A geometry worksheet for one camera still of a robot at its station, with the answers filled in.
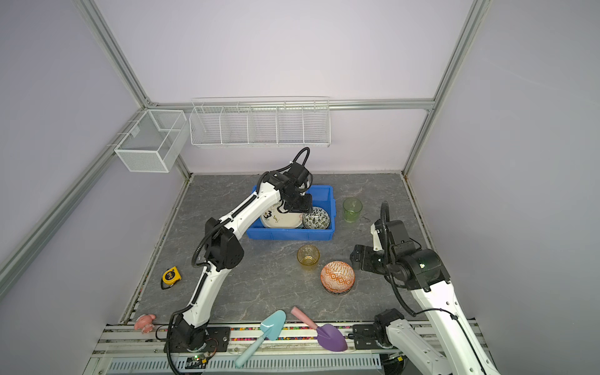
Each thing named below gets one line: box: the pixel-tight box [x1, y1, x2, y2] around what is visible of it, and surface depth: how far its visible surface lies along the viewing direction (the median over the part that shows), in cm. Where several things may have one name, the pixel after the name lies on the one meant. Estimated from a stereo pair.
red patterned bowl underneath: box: [320, 260, 356, 295], surface depth 83 cm
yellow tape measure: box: [160, 266, 183, 290], surface depth 87 cm
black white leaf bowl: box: [302, 206, 331, 230], surface depth 100 cm
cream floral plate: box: [260, 200, 304, 229], surface depth 100 cm
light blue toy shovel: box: [234, 309, 287, 368], surface depth 78 cm
